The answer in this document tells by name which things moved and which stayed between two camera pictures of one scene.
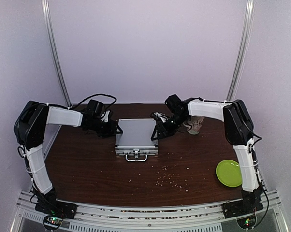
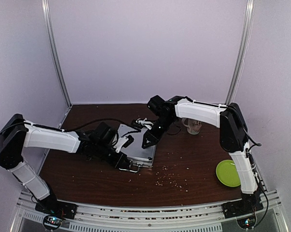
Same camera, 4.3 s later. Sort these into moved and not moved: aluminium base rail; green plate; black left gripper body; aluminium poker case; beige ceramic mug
Moved: aluminium poker case; black left gripper body
Not moved: green plate; aluminium base rail; beige ceramic mug
